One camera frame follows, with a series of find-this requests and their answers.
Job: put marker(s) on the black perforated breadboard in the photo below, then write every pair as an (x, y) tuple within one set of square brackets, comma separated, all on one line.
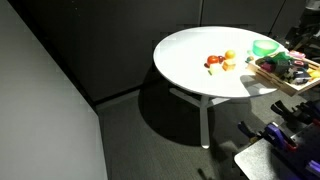
[(306, 150)]

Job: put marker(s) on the black block letter A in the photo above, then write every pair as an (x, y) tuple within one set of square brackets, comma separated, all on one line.
[(302, 76)]

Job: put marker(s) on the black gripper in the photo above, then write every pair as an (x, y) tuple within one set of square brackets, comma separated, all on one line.
[(288, 41)]

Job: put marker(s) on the dark maroon ball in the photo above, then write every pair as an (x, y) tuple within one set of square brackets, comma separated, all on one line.
[(221, 59)]

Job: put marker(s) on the wooden tray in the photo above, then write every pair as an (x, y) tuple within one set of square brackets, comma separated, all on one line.
[(283, 87)]

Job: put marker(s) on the purple clamp orange tip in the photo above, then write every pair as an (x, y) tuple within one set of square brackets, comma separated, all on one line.
[(276, 136), (310, 111)]

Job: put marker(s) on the black spring clamp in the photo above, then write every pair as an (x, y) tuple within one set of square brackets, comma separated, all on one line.
[(250, 130), (283, 110)]

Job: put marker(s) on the grey metal plate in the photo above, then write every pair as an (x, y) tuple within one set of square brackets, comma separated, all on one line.
[(256, 161)]

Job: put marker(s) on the yellow toy piece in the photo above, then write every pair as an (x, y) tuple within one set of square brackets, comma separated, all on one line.
[(314, 74)]

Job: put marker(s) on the green translucent plastic bowl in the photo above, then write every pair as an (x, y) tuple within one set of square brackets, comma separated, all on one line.
[(263, 50)]

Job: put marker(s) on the pink toy block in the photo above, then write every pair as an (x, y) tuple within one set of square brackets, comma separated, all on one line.
[(267, 66)]

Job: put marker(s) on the orange ball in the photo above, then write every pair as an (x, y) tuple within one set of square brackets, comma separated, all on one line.
[(230, 54)]

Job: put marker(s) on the red ball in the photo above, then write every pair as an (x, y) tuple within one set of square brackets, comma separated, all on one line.
[(212, 60)]

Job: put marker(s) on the white table base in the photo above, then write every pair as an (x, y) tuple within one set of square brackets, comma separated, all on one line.
[(204, 120)]

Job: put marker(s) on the orange cube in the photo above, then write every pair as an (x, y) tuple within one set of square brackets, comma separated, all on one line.
[(229, 65)]

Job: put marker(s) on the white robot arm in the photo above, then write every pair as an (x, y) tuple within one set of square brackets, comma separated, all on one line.
[(308, 23)]

